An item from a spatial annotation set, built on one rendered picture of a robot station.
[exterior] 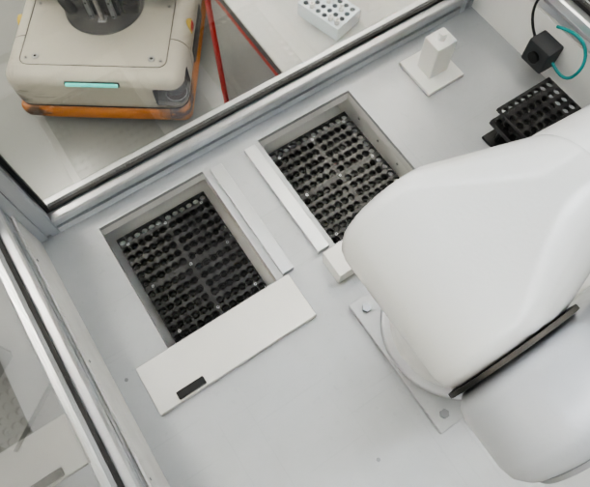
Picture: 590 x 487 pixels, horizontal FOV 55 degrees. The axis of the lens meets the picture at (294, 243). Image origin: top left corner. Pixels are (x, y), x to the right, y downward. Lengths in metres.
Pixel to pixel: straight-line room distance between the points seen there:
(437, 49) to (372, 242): 0.74
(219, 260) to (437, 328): 0.68
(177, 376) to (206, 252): 0.23
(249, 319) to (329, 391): 0.16
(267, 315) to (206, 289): 0.14
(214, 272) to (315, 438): 0.32
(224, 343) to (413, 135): 0.50
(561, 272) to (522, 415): 0.08
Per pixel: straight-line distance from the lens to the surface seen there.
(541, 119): 1.03
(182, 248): 1.00
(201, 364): 0.88
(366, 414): 0.87
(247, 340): 0.88
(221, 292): 0.96
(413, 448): 0.88
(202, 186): 1.12
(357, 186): 1.04
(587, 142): 0.40
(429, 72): 1.12
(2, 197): 0.90
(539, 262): 0.35
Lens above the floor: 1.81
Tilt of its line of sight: 67 degrees down
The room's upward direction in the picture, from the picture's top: 1 degrees counter-clockwise
